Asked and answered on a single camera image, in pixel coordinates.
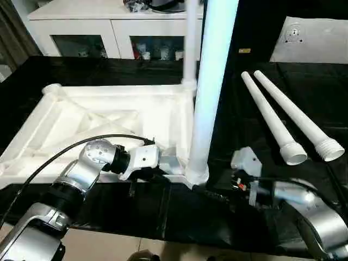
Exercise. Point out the white plastic table leg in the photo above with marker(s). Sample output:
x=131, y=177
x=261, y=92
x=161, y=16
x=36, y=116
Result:
x=190, y=40
x=269, y=114
x=212, y=81
x=293, y=108

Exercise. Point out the white plastic table top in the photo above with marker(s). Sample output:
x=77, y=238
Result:
x=95, y=95

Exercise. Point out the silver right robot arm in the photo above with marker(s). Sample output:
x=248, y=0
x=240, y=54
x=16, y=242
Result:
x=312, y=206

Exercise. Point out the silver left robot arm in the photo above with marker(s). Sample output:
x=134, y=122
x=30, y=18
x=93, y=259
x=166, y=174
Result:
x=89, y=155

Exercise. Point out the dark right robot foot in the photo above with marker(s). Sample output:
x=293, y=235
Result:
x=210, y=257

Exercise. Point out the dark robot foot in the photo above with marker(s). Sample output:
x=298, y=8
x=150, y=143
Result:
x=210, y=257
x=144, y=257

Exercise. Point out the dark left robot foot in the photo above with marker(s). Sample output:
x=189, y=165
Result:
x=144, y=257

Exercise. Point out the white panel with screw holes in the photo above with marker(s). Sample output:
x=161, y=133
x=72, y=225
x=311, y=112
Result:
x=312, y=40

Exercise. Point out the white glass-door cabinet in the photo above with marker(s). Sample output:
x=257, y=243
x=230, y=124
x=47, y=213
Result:
x=81, y=21

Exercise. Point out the dark grey cap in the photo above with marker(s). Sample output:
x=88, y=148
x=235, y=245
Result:
x=168, y=5

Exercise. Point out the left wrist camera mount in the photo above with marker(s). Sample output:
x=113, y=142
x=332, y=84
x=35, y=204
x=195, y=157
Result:
x=144, y=157

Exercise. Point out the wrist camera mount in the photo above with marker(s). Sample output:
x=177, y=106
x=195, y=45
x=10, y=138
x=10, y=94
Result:
x=144, y=157
x=246, y=160

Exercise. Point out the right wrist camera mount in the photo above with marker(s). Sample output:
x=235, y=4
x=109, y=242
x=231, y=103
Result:
x=246, y=160

